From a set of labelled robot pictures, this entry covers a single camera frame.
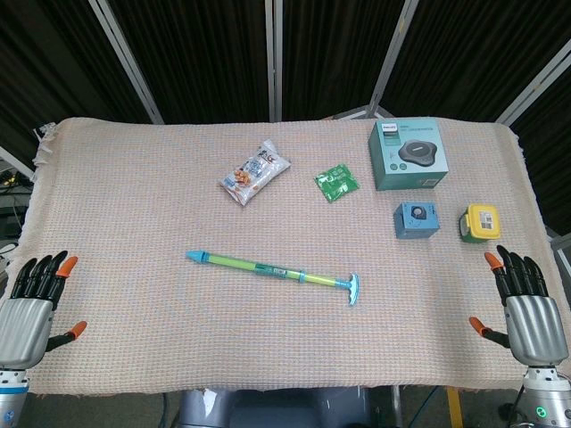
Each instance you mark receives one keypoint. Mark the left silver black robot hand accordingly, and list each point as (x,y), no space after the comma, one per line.
(24,318)

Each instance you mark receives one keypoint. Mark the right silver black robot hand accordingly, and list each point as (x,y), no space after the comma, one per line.
(533,321)

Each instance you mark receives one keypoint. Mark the green blue water squirter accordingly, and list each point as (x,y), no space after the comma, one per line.
(272,270)

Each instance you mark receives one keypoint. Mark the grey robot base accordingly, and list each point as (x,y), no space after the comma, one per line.
(285,408)

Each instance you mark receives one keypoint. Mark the yellow lidded green container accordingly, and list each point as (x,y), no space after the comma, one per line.
(479,223)

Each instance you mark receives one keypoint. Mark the small blue cube box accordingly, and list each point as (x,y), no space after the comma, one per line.
(417,220)

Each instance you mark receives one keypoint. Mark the teal speaker product box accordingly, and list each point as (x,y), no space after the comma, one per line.
(408,153)

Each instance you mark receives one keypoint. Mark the green foil packet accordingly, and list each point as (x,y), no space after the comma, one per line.
(337,182)

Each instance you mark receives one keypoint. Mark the pink woven tablecloth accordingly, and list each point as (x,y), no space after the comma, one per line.
(267,312)

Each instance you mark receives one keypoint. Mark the white snack bag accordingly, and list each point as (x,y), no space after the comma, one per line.
(254,172)

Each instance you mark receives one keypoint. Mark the black folding screen partition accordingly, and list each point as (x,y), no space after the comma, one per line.
(285,58)

